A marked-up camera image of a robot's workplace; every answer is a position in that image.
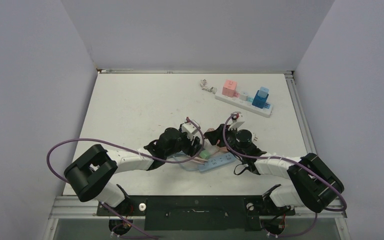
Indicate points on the white cube adapter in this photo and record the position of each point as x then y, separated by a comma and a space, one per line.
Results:
217, 150

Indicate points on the dark blue cube adapter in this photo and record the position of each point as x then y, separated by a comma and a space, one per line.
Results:
259, 102

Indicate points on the pink cube adapter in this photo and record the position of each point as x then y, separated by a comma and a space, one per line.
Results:
229, 88

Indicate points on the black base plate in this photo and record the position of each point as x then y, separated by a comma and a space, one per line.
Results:
202, 212

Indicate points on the green plug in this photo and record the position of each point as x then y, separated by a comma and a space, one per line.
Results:
205, 154

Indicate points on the light blue plug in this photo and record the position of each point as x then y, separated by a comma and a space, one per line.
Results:
263, 92

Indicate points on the blue power strip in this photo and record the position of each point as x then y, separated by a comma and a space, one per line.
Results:
217, 162

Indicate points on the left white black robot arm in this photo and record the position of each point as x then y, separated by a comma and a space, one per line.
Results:
89, 175

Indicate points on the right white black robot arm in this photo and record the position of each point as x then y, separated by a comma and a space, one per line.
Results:
313, 184

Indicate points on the white flat plug adapter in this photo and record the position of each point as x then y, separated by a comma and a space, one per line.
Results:
254, 137

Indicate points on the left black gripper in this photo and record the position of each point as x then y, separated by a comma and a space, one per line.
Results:
192, 143

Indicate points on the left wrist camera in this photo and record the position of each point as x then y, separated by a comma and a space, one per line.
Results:
190, 127

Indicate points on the white power strip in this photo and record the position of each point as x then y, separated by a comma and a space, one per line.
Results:
245, 105

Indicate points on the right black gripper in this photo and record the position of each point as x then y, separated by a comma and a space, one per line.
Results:
217, 135

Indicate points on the small white plug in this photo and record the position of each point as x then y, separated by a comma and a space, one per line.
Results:
243, 96

